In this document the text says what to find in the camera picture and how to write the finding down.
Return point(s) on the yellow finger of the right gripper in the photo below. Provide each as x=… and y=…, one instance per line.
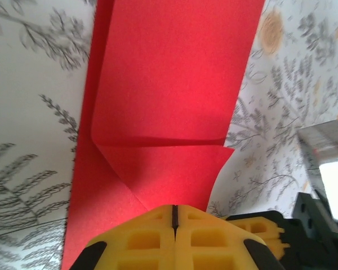
x=270, y=230

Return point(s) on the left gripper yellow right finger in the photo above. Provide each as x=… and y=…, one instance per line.
x=208, y=242

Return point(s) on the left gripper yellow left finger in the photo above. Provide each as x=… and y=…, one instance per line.
x=146, y=239

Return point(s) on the red square paper sheet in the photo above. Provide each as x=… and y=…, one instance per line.
x=171, y=84

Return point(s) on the floral patterned table cover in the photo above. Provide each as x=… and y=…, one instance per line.
x=31, y=84

